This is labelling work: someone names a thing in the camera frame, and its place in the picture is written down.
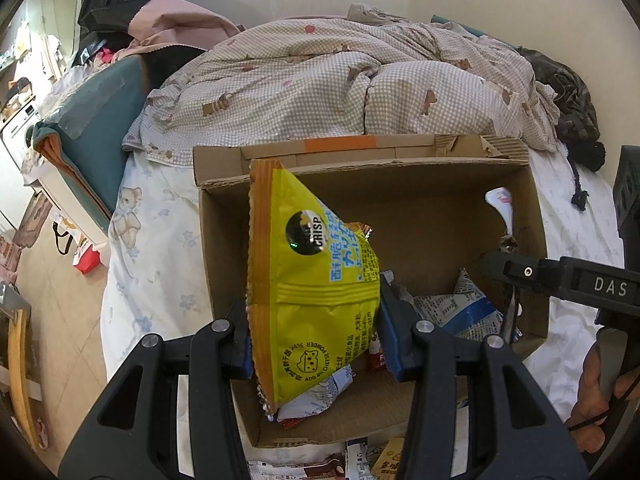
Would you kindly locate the red white shopping bag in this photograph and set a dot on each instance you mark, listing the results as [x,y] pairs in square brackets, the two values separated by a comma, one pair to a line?
[70,240]

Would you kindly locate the camouflage jacket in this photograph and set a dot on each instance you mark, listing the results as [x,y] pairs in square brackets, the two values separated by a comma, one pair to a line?
[577,126]

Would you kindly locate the white black snack wrapper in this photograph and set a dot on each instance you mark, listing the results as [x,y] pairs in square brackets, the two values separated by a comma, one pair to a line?
[501,200]

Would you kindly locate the small red white snack pack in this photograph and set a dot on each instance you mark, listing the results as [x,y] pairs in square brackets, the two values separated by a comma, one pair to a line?
[375,358]

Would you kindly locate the white blue snack bag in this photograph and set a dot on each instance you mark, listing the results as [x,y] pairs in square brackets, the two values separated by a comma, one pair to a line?
[465,313]

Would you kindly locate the brown door mat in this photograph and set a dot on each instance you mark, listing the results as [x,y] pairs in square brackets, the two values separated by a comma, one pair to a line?
[36,214]

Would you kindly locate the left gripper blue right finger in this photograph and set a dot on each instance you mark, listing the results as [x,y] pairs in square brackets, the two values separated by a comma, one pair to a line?
[396,318]

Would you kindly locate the yellow crisp snack bag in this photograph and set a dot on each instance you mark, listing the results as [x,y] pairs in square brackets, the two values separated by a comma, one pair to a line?
[313,286]

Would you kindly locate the white washing machine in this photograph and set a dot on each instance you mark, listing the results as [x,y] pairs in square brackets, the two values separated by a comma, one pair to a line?
[15,129]

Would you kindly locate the white bear print bedsheet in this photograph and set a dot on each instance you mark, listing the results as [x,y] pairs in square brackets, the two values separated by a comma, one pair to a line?
[158,285]

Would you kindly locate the silver red chip bag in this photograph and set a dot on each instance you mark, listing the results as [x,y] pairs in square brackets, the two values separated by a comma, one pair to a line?
[316,400]

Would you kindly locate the person's right hand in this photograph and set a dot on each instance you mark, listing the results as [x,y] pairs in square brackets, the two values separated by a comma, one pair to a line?
[590,403]

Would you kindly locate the tan peanut snack bag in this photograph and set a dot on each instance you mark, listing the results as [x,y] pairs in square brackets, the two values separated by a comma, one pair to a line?
[387,465]

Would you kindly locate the red white snack bar wrapper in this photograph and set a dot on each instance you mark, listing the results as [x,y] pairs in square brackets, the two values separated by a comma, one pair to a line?
[332,467]

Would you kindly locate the pink cloth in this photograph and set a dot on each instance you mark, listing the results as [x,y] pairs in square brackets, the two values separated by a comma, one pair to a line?
[161,24]

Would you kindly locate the brown cardboard box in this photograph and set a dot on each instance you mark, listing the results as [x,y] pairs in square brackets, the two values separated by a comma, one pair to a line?
[423,197]

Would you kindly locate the checkered bear print duvet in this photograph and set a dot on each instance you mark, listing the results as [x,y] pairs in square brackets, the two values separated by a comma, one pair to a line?
[370,73]

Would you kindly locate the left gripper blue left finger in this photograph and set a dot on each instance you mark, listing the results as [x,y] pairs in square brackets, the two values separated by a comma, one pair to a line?
[241,360]

